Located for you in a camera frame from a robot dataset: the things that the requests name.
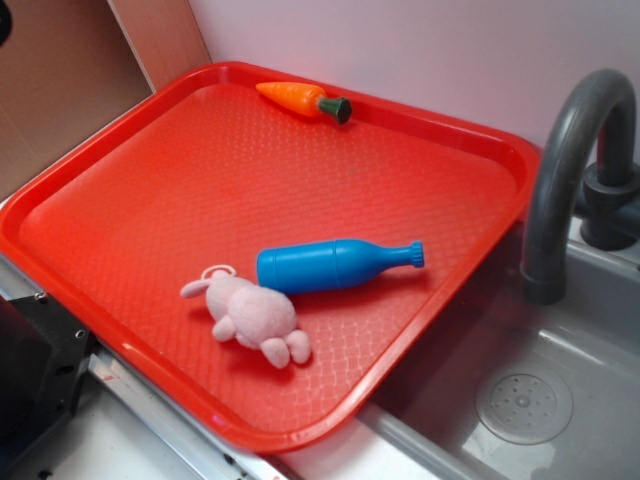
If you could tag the black metal bracket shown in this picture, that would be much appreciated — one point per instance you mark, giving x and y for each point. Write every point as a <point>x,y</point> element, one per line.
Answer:
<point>44,353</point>

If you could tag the pink plush bunny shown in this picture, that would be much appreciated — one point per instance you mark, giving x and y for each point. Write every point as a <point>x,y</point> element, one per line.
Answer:
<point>256,317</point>

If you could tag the grey curved faucet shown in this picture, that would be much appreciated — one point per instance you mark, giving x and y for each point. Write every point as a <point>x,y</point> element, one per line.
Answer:
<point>588,170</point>

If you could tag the red plastic tray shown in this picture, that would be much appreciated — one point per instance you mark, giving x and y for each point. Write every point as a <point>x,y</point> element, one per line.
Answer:
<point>208,171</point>

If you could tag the orange toy carrot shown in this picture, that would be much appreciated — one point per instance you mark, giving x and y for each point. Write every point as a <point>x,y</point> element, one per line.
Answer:
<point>307,100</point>

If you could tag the brown cardboard box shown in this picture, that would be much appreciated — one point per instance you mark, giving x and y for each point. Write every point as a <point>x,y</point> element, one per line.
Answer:
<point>69,68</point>

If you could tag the sink drain strainer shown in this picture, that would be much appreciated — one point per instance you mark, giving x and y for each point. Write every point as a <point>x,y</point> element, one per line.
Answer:
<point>524,408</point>

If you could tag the grey toy sink basin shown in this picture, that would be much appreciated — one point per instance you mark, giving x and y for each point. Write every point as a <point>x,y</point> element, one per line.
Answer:
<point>589,340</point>

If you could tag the blue plastic bottle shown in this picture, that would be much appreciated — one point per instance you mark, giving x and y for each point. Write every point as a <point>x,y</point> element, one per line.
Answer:
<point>331,265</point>

